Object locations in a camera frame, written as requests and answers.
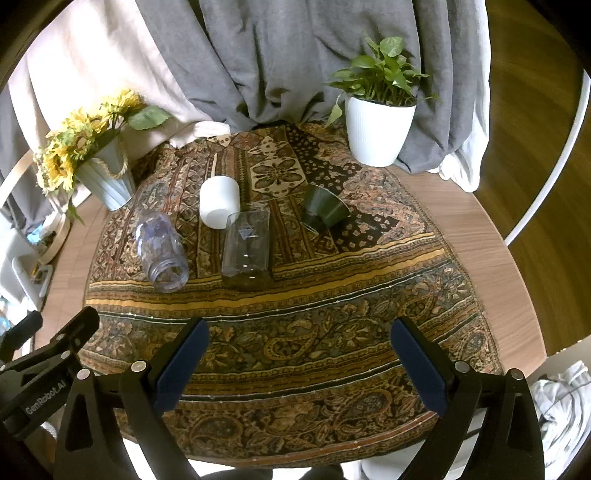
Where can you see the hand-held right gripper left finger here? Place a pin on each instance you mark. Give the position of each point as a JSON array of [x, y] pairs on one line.
[[182, 364]]

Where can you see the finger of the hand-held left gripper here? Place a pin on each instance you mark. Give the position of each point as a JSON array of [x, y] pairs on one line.
[[25, 328], [76, 330]]

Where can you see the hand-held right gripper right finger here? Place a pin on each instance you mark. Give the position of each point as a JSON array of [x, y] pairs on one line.
[[422, 369]]

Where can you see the white cup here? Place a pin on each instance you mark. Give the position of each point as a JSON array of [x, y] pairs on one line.
[[219, 201]]

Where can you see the dark green cup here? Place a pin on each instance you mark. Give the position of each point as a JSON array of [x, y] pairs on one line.
[[323, 207]]

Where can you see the clear purple-tinted plastic jar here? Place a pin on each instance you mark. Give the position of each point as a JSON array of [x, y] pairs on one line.
[[159, 251]]

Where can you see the patterned brown tablecloth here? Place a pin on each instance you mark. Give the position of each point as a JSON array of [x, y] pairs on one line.
[[300, 314]]

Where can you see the clear glass tumbler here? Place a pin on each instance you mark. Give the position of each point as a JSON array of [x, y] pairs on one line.
[[245, 251]]

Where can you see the crumpled grey cloth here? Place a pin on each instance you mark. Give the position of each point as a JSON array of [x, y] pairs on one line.
[[561, 406]]

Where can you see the sunflowers in grey bucket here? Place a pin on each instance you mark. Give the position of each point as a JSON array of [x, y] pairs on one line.
[[104, 173]]

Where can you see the white cloth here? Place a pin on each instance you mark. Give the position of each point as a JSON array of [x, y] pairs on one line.
[[468, 152]]

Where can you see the white curved tube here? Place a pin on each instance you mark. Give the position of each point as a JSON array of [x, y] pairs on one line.
[[549, 170]]

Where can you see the green plant in white pot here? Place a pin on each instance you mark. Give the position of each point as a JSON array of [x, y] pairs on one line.
[[376, 129]]

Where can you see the beige curtain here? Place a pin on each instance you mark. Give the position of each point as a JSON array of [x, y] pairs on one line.
[[92, 74]]

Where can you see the grey curtain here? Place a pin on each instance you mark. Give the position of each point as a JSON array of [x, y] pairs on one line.
[[300, 60]]

